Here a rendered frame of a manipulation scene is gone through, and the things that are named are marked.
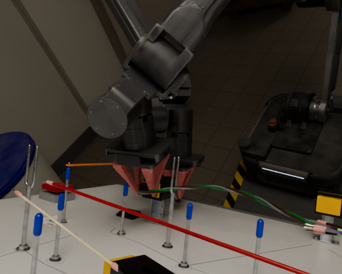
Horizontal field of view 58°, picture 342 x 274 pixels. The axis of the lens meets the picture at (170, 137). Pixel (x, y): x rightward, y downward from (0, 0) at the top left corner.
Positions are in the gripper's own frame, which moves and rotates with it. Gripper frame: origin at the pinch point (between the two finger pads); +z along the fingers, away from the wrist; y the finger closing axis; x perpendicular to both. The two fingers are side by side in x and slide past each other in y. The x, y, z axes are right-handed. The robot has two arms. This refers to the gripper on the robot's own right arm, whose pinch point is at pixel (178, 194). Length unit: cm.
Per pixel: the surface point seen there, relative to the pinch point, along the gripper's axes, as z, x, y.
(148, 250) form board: -0.2, -24.2, 5.6
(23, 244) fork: -3.0, -34.8, -7.6
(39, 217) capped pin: -11.8, -41.3, 3.1
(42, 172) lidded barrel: 24, 55, -103
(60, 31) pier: -60, 111, -140
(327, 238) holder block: 4.7, 2.6, 30.9
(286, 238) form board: 4.1, -2.3, 23.8
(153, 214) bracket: 0.9, -10.6, -0.8
